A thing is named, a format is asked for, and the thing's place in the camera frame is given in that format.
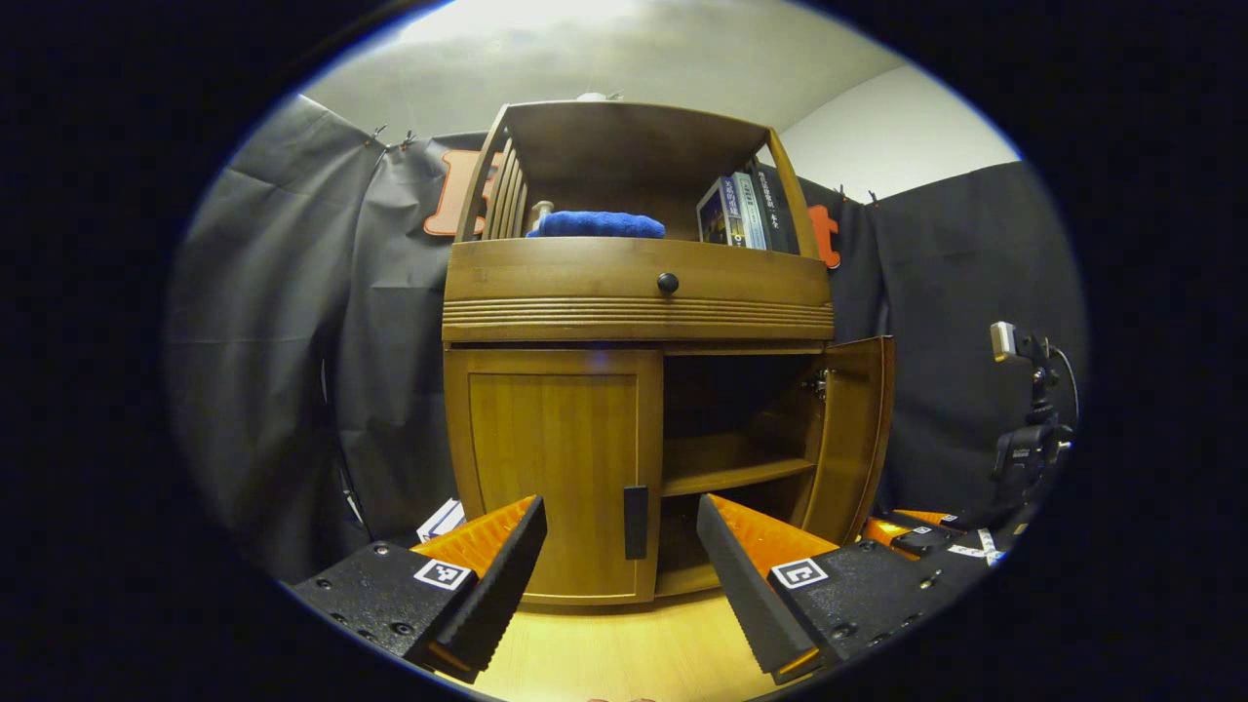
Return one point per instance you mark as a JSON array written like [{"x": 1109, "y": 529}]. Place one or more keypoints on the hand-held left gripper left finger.
[{"x": 497, "y": 585}]

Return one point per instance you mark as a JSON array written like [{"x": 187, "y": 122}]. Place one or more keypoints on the black round drawer knob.
[{"x": 668, "y": 283}]

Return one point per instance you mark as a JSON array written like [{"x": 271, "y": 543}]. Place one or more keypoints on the black tripod with camera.
[{"x": 1033, "y": 439}]

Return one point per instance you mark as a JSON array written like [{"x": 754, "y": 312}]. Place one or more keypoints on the dark blue book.
[{"x": 715, "y": 214}]

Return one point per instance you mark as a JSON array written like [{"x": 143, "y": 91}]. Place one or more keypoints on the wooden inner shelf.
[{"x": 731, "y": 473}]

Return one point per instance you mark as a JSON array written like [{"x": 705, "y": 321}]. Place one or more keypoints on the blue folded towel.
[{"x": 597, "y": 225}]

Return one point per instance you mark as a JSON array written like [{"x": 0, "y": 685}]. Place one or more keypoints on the small white object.
[{"x": 597, "y": 96}]

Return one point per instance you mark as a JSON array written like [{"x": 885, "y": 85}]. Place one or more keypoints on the black backdrop cloth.
[{"x": 292, "y": 341}]

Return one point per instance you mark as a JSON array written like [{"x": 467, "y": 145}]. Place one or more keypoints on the white printed box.
[{"x": 441, "y": 520}]

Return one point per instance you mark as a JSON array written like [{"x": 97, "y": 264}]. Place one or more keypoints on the wooden shoe cabinet door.
[
  {"x": 853, "y": 439},
  {"x": 556, "y": 458}
]

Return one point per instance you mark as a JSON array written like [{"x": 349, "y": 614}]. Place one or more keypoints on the wooden double-door shoe cabinet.
[{"x": 624, "y": 146}]

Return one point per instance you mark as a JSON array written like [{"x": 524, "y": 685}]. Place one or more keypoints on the grey book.
[{"x": 746, "y": 210}]

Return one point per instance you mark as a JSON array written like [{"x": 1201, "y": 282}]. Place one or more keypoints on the wooden cabinet drawer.
[{"x": 565, "y": 283}]

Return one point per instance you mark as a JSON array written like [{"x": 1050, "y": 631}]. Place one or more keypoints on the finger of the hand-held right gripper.
[
  {"x": 921, "y": 541},
  {"x": 941, "y": 518}
]

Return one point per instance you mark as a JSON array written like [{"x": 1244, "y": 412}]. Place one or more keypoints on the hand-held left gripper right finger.
[{"x": 746, "y": 595}]

